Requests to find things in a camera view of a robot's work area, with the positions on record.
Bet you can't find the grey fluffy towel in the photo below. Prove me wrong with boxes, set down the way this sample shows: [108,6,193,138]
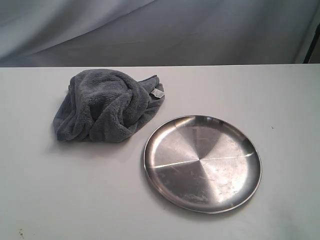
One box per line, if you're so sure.
[53,69,165,143]

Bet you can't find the round stainless steel plate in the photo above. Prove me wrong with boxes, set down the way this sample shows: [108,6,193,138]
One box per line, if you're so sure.
[142,115,262,214]

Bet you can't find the white backdrop cloth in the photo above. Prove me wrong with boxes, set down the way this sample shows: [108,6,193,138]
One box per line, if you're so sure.
[0,0,320,67]

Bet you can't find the black backdrop stand pole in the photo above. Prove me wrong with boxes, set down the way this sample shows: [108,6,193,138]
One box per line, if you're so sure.
[303,25,320,64]

